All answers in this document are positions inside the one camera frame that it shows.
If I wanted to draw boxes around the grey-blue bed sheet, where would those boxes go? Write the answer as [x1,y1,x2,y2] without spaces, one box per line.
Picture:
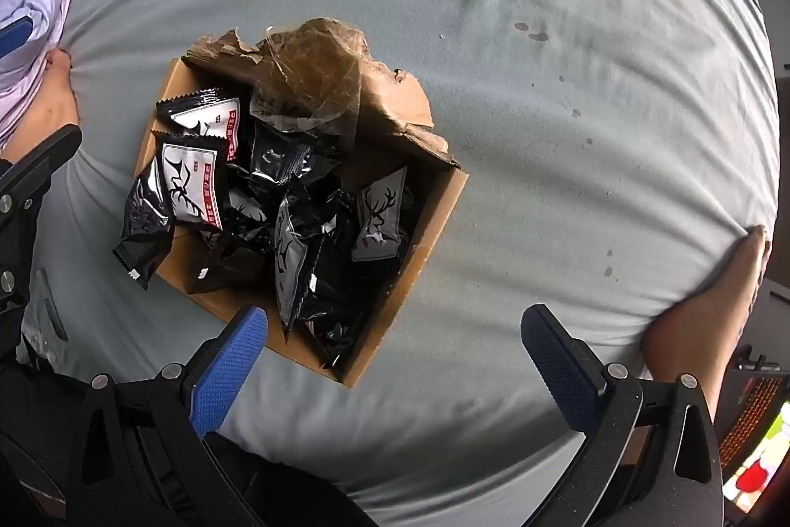
[25,0,779,527]

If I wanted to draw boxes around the clear plastic wrap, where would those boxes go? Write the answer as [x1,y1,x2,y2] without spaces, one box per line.
[250,26,371,153]

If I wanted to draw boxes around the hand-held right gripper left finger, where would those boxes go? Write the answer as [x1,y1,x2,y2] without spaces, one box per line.
[62,306,273,527]

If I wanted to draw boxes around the person's black clothing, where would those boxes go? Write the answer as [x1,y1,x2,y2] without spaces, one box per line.
[0,360,377,527]

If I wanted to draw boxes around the pile of black snack packets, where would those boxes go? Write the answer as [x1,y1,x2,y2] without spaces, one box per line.
[111,91,411,370]

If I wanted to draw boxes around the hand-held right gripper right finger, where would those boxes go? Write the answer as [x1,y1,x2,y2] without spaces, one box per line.
[520,303,724,527]

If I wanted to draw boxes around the brown cardboard box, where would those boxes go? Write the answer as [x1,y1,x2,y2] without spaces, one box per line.
[134,17,469,389]

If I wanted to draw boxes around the colourful screen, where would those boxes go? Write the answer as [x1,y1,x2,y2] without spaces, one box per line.
[722,397,790,506]

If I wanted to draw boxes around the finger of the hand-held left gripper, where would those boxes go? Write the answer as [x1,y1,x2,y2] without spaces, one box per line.
[0,16,34,56]
[0,124,83,318]

